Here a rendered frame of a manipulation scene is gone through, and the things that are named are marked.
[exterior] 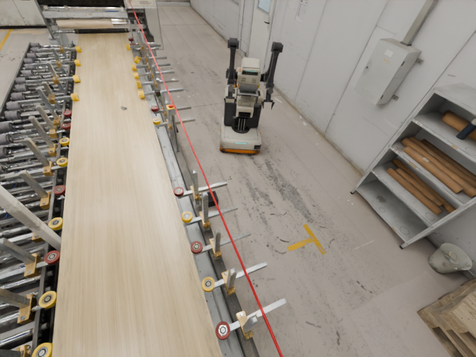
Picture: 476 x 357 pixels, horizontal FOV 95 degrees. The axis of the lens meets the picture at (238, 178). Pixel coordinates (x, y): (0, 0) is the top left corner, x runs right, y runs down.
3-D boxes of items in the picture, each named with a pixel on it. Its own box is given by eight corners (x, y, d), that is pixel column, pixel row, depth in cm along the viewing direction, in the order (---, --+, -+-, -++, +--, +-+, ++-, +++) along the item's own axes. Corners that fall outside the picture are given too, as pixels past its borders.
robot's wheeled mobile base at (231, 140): (220, 127, 379) (221, 114, 360) (256, 129, 384) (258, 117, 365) (219, 153, 335) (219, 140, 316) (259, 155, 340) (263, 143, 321)
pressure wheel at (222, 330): (231, 336, 124) (232, 334, 116) (218, 344, 121) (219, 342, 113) (225, 321, 129) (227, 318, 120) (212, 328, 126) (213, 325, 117)
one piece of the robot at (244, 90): (235, 98, 281) (236, 81, 264) (256, 100, 283) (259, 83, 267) (235, 105, 270) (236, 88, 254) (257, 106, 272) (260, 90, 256)
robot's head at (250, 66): (241, 62, 256) (242, 56, 241) (258, 64, 257) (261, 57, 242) (240, 75, 256) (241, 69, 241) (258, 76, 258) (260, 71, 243)
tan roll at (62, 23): (144, 25, 401) (143, 18, 392) (145, 27, 394) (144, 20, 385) (52, 27, 355) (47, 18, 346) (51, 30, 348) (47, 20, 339)
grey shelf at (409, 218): (372, 184, 326) (461, 82, 209) (426, 236, 274) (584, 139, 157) (349, 192, 311) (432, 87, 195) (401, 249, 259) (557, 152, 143)
